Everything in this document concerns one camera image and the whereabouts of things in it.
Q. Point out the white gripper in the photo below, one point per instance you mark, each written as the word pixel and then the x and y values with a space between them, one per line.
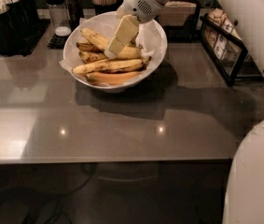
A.
pixel 138 3

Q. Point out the spotted yellow banana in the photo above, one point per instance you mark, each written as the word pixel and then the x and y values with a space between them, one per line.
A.
pixel 100 42

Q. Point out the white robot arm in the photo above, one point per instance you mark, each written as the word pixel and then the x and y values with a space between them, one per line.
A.
pixel 244 198

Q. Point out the white bowl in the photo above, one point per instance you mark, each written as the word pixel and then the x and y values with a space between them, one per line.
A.
pixel 151 36

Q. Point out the long front banana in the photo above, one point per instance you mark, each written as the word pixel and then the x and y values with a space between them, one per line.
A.
pixel 112 66

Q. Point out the back left banana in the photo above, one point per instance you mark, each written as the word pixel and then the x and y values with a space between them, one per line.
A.
pixel 86 46

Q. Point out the middle left banana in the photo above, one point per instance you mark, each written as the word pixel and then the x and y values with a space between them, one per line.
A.
pixel 91 57

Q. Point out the bottom front banana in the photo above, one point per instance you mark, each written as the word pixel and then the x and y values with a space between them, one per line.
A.
pixel 99 78

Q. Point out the black napkin holder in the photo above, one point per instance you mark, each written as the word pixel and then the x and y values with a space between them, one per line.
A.
pixel 179 19

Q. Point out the dark pepper shaker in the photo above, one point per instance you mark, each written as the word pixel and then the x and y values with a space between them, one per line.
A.
pixel 75 12

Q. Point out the small black shaker mat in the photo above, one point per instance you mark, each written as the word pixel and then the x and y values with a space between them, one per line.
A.
pixel 57 42

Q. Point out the salt shaker black lid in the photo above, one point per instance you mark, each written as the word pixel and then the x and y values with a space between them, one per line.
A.
pixel 59 17

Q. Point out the black rear cutlery cup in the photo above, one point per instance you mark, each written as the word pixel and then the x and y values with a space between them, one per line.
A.
pixel 25 15

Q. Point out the black cup with white cutlery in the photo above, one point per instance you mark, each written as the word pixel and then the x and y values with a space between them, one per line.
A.
pixel 12 25

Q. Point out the black rubber mat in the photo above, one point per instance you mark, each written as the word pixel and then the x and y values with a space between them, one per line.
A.
pixel 28 43

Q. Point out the black wire condiment rack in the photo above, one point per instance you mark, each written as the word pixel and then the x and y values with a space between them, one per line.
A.
pixel 226 49

